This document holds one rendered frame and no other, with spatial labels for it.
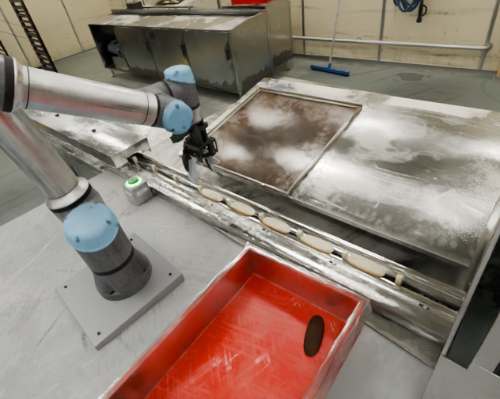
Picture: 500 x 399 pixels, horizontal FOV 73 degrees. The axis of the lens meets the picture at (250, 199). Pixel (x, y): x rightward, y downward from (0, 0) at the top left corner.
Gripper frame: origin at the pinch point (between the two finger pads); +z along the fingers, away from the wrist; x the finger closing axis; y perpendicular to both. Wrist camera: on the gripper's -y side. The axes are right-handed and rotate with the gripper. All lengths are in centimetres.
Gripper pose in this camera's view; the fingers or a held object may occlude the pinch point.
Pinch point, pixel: (201, 173)
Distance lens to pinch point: 114.5
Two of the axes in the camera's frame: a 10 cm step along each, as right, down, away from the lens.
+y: 7.5, 3.2, -5.7
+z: 1.4, 7.7, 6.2
